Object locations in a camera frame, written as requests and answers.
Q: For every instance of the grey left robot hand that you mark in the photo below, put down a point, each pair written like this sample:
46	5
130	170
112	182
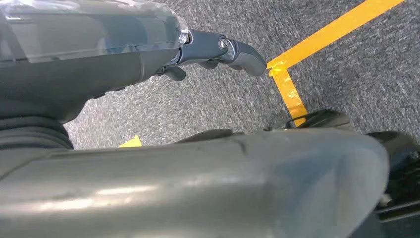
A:
82	75

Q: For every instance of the yellow floor tape mark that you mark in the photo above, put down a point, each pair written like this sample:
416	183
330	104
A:
133	143

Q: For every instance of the yellow floor tape square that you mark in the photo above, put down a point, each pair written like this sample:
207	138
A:
328	33

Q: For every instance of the grey robot body shell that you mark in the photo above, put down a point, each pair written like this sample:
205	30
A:
197	190

